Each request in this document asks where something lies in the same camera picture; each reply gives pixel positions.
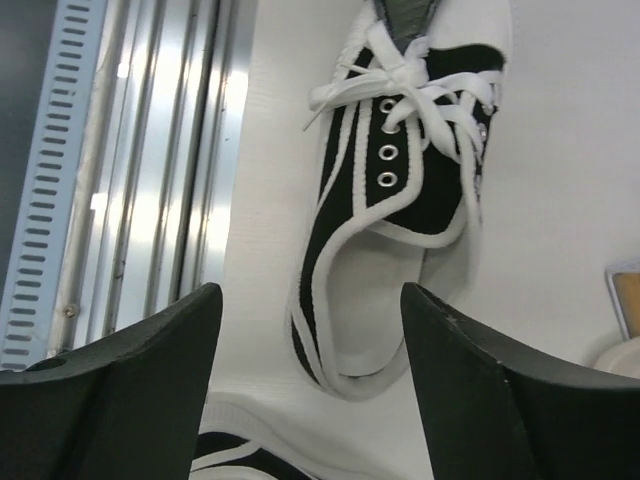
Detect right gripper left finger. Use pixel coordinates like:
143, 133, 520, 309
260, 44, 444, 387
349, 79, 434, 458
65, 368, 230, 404
1, 283, 223, 479

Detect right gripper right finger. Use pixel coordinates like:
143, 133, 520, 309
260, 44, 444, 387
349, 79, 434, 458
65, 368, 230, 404
401, 283, 639, 479

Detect black white sneaker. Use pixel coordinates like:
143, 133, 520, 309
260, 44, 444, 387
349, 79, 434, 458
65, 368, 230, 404
189, 395, 334, 479
286, 1, 513, 401

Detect white wire wooden shoe shelf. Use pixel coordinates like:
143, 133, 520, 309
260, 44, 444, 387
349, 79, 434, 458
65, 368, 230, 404
605, 257, 640, 339

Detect aluminium mounting rail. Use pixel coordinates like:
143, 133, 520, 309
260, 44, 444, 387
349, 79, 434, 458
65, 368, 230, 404
49, 1, 257, 354

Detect perforated cable duct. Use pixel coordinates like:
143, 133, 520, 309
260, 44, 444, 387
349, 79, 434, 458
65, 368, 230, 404
1, 1, 106, 371

